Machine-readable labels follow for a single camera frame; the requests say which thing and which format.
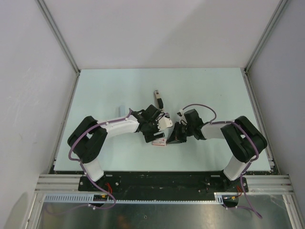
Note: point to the red staple box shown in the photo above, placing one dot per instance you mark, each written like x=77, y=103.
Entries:
x=159, y=142

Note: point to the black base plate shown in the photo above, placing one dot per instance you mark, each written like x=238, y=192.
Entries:
x=164, y=186

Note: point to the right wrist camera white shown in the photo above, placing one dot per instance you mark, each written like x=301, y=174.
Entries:
x=181, y=113

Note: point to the aluminium frame rail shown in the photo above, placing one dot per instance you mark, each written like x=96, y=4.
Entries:
x=258, y=185

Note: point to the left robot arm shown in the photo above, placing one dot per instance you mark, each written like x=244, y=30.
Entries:
x=87, y=139

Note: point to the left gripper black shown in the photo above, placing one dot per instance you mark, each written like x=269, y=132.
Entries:
x=149, y=136

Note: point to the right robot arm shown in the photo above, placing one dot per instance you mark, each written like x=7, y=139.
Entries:
x=243, y=138

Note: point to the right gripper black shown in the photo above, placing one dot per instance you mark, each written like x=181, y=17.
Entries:
x=175, y=136

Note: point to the beige black stapler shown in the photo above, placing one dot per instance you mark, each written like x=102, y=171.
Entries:
x=158, y=100

